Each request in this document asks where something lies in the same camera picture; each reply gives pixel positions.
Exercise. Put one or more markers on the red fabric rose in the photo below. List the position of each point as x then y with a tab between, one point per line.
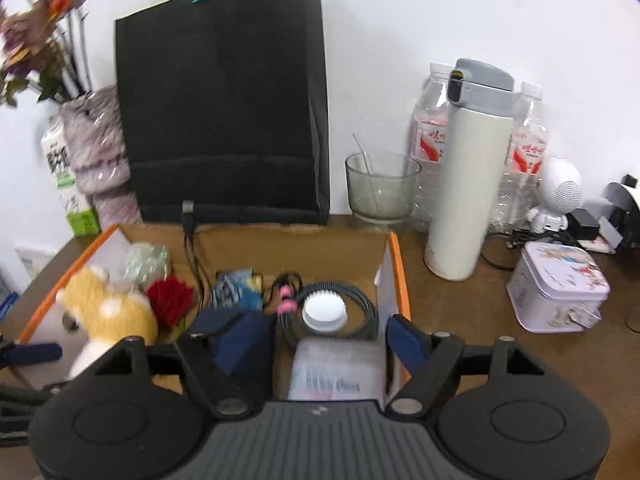
170	300

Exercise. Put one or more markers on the blue snack packets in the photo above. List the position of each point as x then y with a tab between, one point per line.
237	289

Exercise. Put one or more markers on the clear glass cup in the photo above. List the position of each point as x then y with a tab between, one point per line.
381	185

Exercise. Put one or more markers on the red cardboard box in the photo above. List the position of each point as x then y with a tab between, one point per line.
368	259

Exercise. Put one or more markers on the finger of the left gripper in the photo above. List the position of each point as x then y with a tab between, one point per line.
13	354

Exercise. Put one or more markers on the white printed tin box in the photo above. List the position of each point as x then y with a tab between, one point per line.
557	289

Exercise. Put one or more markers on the black paper bag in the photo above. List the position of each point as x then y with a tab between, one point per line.
224	106

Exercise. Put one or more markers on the yellow white plush alpaca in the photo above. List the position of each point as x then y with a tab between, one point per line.
105	313

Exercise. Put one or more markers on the black power adapter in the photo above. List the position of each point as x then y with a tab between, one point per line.
582	225

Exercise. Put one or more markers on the right clear water bottle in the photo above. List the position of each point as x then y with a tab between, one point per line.
527	147

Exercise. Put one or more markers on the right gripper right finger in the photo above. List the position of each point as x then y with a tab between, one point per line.
432	363

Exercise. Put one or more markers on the white wall socket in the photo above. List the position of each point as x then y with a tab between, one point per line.
34	259

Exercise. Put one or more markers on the purple marbled vase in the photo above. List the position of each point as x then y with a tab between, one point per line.
92	129

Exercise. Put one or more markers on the dried pink flower bouquet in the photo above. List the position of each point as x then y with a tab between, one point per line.
44	49

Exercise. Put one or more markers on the white tissue packet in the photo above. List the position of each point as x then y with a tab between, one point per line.
335	370

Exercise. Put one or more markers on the white paper stack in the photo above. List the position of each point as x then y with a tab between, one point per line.
621	227

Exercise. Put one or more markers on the navy blue zip pouch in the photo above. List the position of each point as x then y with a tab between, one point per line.
242	340

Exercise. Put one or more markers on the iridescent wrapped ball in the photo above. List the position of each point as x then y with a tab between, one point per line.
146	264

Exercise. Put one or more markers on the clear water bottle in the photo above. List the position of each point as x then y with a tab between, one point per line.
428	134
527	147

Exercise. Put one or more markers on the white round cap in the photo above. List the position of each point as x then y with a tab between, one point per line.
325	312

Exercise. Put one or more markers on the left clear water bottle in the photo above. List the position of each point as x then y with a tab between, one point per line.
428	134

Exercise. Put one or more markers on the white thermos flask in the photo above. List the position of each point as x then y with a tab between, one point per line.
480	124

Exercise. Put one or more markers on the green white milk carton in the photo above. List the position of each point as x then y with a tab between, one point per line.
78	209

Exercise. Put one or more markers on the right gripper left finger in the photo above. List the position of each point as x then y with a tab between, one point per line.
210	389

